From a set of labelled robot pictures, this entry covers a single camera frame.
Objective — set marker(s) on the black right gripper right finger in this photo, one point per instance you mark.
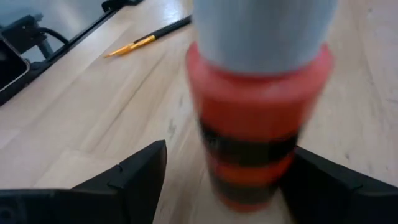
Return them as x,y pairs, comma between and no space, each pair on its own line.
335,196

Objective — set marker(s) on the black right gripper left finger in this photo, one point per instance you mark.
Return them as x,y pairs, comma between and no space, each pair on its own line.
130,193

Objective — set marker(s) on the red-orange paint bottle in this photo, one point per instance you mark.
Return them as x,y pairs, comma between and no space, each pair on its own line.
248,109

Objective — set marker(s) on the silver edged dark device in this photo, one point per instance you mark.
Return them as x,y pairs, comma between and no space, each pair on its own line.
9,65

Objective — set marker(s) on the black clamp bracket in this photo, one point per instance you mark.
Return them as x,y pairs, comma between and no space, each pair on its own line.
21,31

